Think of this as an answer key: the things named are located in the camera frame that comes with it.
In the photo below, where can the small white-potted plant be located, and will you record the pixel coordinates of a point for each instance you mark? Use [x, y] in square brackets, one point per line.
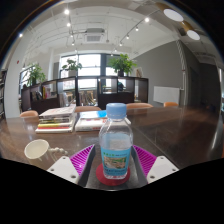
[71, 66]

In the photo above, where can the dark-potted leafy plant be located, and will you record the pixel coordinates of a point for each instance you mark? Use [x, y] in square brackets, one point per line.
[121, 64]

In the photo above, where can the ceiling lights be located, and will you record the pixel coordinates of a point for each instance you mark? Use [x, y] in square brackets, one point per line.
[173, 15]

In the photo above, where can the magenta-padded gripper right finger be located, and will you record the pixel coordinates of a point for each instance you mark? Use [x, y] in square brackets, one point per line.
[161, 168]

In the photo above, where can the stack of books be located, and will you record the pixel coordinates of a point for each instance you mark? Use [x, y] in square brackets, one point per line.
[56, 119]

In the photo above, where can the white ceiling air conditioner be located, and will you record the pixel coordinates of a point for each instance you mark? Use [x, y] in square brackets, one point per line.
[94, 36]

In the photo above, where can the clear blue-capped water bottle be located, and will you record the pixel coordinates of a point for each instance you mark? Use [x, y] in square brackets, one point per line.
[116, 150]

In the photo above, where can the flat blue-covered book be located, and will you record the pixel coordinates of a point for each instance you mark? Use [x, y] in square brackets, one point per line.
[89, 122]

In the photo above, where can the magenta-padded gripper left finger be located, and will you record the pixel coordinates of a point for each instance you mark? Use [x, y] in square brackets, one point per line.
[65, 168]

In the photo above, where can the cream ceramic mug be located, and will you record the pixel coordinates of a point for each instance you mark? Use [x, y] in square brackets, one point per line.
[36, 150]

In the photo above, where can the white wall board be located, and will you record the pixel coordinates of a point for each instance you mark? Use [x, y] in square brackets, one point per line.
[166, 95]

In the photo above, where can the flat round red coaster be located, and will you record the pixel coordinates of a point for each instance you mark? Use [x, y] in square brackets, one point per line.
[100, 175]

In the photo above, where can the bushy potted plant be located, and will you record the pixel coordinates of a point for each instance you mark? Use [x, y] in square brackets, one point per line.
[36, 75]

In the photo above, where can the low dark shelf unit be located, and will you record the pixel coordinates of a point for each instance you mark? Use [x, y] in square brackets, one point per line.
[111, 99]

